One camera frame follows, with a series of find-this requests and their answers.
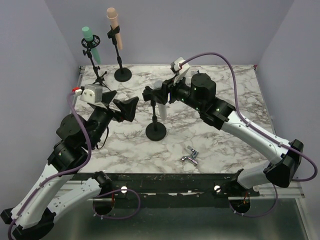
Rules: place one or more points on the chrome faucet tap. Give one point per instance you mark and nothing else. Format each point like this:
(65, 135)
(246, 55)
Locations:
(192, 157)

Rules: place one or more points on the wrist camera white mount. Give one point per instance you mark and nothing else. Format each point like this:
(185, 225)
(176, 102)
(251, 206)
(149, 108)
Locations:
(179, 70)
(90, 93)

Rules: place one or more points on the black tall round-base stand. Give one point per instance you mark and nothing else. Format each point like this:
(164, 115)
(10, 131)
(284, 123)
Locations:
(122, 74)

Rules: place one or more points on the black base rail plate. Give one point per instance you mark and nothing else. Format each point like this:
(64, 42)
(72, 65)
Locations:
(173, 190)

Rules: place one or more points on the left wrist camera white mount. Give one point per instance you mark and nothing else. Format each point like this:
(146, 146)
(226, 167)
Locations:
(90, 93)

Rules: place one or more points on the peach microphone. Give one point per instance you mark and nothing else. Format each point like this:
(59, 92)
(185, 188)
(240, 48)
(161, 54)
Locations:
(112, 15)

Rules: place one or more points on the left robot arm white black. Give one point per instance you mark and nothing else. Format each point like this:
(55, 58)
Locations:
(36, 215)

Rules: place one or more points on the green microphone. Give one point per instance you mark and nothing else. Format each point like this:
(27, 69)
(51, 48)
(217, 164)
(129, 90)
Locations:
(90, 43)

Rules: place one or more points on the white microphone grey mesh head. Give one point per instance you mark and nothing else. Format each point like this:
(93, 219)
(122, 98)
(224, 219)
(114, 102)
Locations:
(161, 107)

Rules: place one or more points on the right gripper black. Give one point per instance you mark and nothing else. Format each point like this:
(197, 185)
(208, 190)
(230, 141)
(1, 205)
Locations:
(168, 87)

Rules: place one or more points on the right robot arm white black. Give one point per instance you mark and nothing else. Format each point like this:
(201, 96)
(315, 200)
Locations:
(283, 156)

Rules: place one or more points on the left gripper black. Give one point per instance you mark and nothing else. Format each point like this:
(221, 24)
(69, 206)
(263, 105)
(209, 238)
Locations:
(128, 108)

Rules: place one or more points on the black tripod shock-mount stand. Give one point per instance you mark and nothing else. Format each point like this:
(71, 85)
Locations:
(99, 78)

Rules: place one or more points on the black round-base microphone stand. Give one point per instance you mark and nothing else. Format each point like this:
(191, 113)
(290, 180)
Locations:
(155, 131)

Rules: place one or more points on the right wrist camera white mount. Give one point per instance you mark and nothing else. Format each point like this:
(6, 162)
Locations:
(179, 70)

